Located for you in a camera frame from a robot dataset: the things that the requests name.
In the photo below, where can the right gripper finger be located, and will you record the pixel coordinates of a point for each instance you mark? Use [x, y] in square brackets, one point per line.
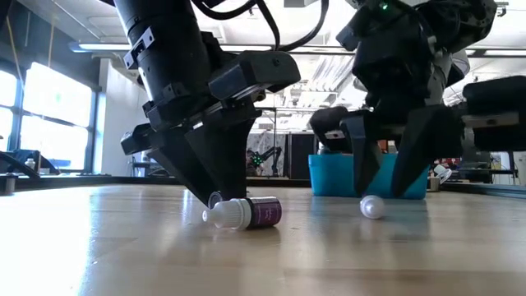
[363, 156]
[431, 135]

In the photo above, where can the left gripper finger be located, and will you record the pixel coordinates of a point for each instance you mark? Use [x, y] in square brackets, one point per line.
[226, 156]
[181, 164]

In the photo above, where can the teal plastic bin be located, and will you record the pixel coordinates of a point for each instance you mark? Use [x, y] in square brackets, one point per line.
[328, 177]

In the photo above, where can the small purple dropper bottle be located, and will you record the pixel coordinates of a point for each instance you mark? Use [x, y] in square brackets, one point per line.
[263, 211]

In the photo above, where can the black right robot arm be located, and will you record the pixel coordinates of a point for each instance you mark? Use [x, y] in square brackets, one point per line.
[394, 49]

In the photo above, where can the background black robot arm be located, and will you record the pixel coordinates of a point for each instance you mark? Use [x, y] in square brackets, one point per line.
[263, 158]

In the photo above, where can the patterned grey curtain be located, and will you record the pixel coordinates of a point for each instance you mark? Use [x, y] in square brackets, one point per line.
[267, 137]

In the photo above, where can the black cabinet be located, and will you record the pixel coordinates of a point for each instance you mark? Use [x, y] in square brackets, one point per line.
[302, 156]

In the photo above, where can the long ceiling light bar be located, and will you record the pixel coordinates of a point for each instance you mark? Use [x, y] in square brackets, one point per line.
[102, 47]

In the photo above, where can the small white jar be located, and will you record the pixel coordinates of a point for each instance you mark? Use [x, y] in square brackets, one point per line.
[30, 163]

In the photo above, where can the black aluminium table frame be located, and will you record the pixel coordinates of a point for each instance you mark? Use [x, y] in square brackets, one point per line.
[16, 166]

